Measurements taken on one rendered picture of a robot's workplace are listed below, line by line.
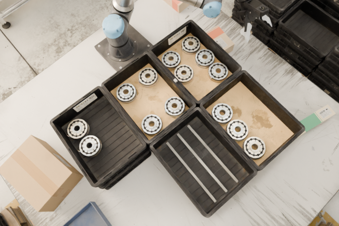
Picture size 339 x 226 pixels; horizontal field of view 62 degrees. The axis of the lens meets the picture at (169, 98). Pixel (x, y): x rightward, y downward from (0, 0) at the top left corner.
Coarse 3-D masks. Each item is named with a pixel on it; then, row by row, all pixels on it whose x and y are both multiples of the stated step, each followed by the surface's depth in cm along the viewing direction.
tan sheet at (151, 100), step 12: (120, 84) 150; (132, 84) 150; (156, 84) 149; (144, 96) 147; (156, 96) 147; (168, 96) 146; (132, 108) 145; (144, 108) 144; (156, 108) 144; (168, 120) 141
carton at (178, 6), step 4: (164, 0) 183; (168, 0) 179; (172, 0) 176; (176, 0) 175; (168, 4) 183; (172, 4) 179; (176, 4) 175; (180, 4) 174; (184, 4) 177; (188, 4) 181; (176, 8) 179; (180, 8) 177; (184, 8) 181; (180, 12) 181
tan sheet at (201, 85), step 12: (168, 48) 157; (180, 48) 156; (204, 48) 155; (192, 60) 153; (216, 60) 152; (204, 72) 150; (216, 72) 150; (228, 72) 149; (192, 84) 148; (204, 84) 147; (216, 84) 147
